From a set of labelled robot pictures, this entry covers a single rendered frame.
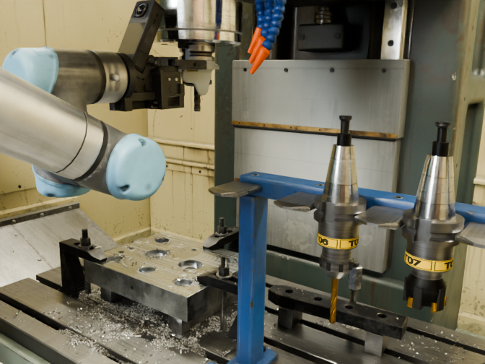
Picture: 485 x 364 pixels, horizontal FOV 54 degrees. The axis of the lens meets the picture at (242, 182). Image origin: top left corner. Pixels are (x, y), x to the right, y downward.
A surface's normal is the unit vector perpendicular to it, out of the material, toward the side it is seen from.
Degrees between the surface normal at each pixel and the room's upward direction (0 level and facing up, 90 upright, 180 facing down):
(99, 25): 90
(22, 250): 24
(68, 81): 92
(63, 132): 85
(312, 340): 0
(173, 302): 90
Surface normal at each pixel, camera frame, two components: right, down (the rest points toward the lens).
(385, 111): -0.60, 0.16
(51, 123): 0.79, 0.07
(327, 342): 0.02, -0.98
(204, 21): 0.22, 0.22
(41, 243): 0.35, -0.83
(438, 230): -0.23, 0.21
